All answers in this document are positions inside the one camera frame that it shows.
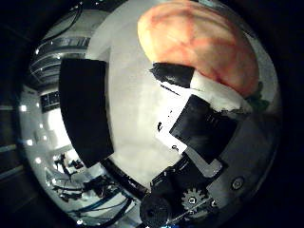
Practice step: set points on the black square container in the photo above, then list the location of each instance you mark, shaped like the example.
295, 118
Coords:
84, 110

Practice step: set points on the orange and cream knitted toy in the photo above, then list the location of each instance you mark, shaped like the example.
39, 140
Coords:
202, 41

